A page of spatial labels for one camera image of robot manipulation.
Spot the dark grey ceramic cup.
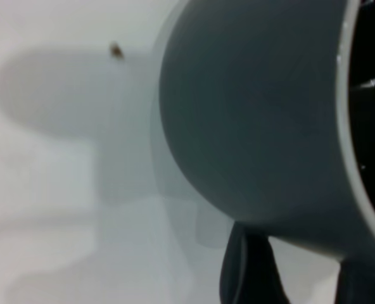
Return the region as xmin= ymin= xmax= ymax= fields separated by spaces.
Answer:
xmin=158 ymin=0 xmax=375 ymax=304

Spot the small dark speck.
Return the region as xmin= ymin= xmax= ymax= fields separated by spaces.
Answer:
xmin=109 ymin=41 xmax=125 ymax=61

